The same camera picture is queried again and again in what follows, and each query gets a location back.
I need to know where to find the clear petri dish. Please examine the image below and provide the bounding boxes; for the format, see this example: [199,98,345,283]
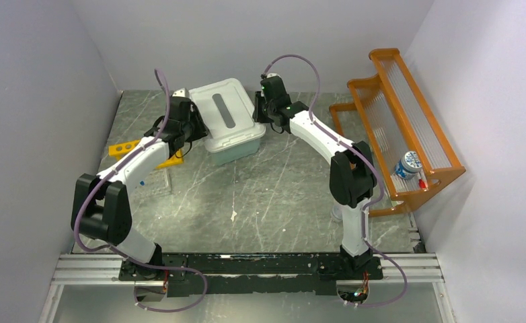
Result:
[331,205,343,223]

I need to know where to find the white bin lid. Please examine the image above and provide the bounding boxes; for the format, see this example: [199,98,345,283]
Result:
[189,78,266,153]

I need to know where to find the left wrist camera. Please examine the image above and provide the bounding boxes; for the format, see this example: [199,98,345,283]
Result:
[172,87,190,99]

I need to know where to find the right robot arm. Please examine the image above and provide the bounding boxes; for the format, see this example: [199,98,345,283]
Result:
[253,73,377,279]

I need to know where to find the yellow test tube rack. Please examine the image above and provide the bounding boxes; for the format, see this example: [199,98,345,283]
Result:
[108,139,184,170]

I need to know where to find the orange wooden rack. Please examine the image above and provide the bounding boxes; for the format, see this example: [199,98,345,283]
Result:
[330,48,465,217]

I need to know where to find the white blue bottle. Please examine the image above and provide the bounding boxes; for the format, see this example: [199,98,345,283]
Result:
[394,151,422,180]

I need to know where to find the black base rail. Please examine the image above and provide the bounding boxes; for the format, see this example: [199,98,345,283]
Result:
[51,252,445,297]

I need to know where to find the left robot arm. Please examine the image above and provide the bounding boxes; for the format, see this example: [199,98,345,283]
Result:
[71,96,207,280]

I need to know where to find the teal plastic bin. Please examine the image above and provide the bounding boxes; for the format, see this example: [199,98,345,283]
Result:
[204,138,261,166]

